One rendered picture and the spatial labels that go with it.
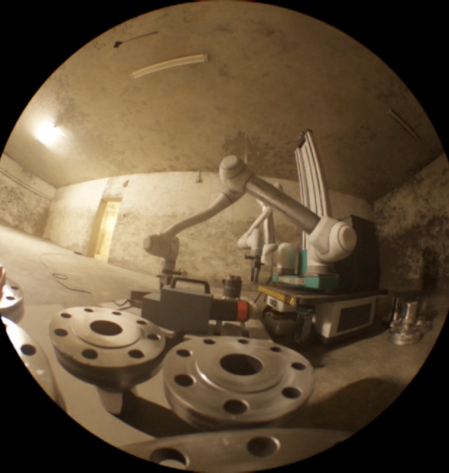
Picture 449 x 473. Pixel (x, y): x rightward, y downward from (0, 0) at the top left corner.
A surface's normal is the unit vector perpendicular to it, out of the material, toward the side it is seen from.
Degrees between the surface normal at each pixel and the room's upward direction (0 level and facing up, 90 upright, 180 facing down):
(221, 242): 90
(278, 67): 180
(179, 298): 90
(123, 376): 90
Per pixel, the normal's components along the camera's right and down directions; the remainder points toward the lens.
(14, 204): 0.99, 0.11
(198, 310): 0.12, -0.20
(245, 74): -0.12, 0.97
